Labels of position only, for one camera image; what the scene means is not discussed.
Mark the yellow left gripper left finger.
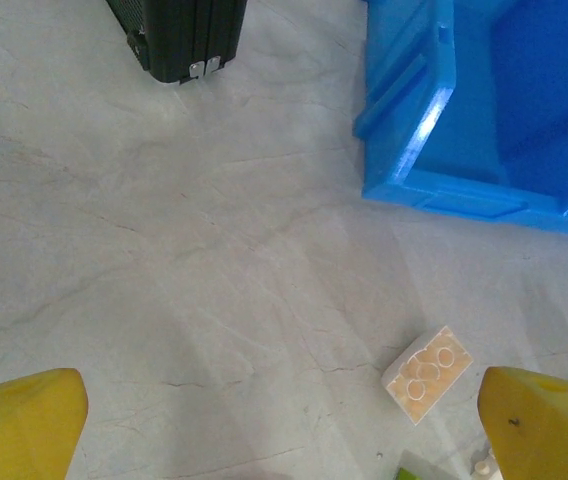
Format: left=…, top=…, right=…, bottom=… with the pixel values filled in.
left=0, top=368, right=90, bottom=480

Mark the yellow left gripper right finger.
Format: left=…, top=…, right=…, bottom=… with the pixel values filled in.
left=480, top=366, right=568, bottom=480

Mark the small white lego brick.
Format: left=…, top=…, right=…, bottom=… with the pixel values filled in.
left=472, top=447, right=504, bottom=480

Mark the white two-by-four lego brick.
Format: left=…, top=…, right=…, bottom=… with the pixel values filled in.
left=381, top=325, right=474, bottom=426

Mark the green lego brick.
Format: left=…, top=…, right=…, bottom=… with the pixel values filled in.
left=396, top=465, right=438, bottom=480

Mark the blue three-compartment bin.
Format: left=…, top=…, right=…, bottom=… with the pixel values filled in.
left=353, top=0, right=568, bottom=242

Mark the black hard case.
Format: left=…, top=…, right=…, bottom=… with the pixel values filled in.
left=105, top=0, right=249, bottom=85

